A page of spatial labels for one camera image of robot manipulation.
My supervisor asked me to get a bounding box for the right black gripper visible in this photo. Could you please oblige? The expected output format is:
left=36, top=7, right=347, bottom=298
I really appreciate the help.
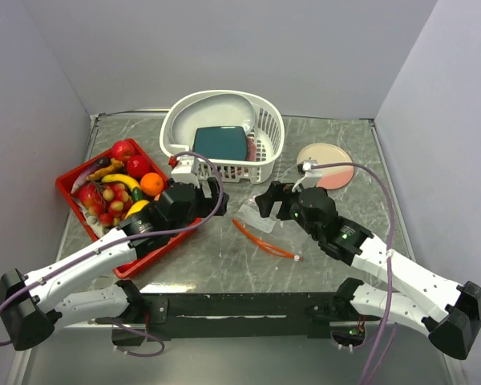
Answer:
left=255, top=180, right=321, bottom=241

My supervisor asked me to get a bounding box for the clear orange zip top bag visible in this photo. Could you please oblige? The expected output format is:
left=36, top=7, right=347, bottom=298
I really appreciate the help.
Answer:
left=232, top=197, right=306, bottom=262

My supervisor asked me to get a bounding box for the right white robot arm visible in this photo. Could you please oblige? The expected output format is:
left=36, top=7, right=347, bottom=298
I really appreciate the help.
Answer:
left=255, top=181, right=481, bottom=360

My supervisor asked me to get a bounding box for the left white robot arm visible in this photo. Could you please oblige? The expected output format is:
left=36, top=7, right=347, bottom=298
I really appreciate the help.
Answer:
left=0, top=177, right=228, bottom=351

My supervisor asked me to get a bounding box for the red apple top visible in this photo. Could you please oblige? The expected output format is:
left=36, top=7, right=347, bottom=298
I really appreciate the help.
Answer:
left=111, top=140, right=136, bottom=164

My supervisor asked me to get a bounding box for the pink bowl in basket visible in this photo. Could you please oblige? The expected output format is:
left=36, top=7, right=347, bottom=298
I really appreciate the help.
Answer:
left=246, top=137, right=257, bottom=162

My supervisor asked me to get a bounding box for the teal square plate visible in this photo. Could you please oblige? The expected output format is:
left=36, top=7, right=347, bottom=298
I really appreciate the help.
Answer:
left=192, top=126, right=248, bottom=161

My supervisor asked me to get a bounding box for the white plastic dish basket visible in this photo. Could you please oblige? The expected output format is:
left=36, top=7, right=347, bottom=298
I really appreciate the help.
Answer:
left=160, top=90, right=285, bottom=184

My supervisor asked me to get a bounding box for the pink round plate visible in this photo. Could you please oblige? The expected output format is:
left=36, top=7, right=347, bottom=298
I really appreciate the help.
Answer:
left=297, top=143, right=354, bottom=190

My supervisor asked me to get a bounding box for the orange fruit upper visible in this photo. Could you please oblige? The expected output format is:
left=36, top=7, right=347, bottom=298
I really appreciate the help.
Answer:
left=139, top=172, right=164, bottom=197

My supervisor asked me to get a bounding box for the green cucumber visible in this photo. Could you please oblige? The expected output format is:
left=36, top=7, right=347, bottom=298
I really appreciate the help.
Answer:
left=131, top=187, right=144, bottom=203

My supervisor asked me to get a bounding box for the white kidney shaped plate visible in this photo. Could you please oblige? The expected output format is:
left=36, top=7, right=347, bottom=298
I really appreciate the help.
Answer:
left=169, top=93, right=256, bottom=147

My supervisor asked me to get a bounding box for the red pomegranate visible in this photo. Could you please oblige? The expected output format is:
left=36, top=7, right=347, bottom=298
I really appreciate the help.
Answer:
left=126, top=155, right=152, bottom=180

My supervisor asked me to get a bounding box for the red plastic tray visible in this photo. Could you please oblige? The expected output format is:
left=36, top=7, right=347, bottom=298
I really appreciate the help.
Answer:
left=55, top=138, right=204, bottom=281

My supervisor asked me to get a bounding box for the yellow banana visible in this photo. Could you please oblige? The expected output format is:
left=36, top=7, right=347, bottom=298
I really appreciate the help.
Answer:
left=101, top=173, right=140, bottom=191

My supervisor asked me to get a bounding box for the purple eggplant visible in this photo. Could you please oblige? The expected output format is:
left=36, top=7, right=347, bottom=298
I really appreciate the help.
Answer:
left=71, top=156, right=111, bottom=194

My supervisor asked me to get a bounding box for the orange ginger root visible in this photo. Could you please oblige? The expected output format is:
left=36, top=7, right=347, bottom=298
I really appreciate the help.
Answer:
left=86, top=158, right=123, bottom=181

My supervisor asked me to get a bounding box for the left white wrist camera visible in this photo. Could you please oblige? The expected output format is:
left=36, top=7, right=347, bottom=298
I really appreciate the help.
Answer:
left=168, top=155, right=200, bottom=187

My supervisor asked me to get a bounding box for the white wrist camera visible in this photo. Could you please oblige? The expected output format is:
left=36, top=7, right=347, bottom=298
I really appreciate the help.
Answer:
left=168, top=155, right=200, bottom=187
left=292, top=160, right=323, bottom=193

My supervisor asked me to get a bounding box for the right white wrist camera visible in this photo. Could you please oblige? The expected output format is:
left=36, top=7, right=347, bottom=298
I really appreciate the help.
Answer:
left=292, top=160, right=323, bottom=193

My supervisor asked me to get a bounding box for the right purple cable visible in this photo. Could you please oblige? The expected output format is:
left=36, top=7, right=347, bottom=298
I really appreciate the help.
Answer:
left=304, top=162, right=398, bottom=385

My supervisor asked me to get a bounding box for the black base frame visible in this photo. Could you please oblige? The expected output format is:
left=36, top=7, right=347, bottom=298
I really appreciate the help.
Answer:
left=113, top=292, right=363, bottom=340

